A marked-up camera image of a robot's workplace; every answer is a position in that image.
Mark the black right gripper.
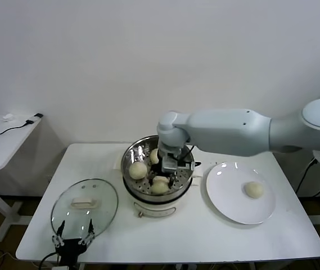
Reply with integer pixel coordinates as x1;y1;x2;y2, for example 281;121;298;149
147;165;183;190

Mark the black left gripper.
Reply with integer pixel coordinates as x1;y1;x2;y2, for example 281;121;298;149
52;219;96;267

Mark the white steamed baozi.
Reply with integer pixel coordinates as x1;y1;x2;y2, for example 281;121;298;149
243;181;264;200
150;176;170;196
128;162;148;181
149;148;160;165

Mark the glass lid with cream handle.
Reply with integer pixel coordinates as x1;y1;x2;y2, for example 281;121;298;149
50;178;119;243

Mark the stainless steel steamer basket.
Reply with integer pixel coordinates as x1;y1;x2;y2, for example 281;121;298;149
112;135;205;197

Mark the white round plate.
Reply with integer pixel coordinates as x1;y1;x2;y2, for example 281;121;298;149
205;161;277;225

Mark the white side table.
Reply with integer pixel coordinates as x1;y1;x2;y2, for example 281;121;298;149
0;114;44;243

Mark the small white crumpled object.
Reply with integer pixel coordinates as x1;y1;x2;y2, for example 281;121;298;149
1;113;19;123

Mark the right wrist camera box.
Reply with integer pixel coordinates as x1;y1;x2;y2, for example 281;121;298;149
161;156;196;173

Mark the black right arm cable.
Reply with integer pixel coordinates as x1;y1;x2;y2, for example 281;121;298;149
179;145;197;169

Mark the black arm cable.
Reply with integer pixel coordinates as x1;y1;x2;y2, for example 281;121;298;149
179;145;197;169
38;251;62;268

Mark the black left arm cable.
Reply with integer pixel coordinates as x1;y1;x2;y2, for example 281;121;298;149
38;251;62;268

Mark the black cable with connector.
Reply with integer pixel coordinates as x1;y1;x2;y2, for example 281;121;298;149
0;113;44;136

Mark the black hanging power cable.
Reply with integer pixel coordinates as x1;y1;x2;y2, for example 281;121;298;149
296;157;320;197

